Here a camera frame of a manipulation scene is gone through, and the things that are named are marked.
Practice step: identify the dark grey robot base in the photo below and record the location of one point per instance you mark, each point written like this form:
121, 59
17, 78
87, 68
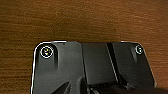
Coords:
96, 63

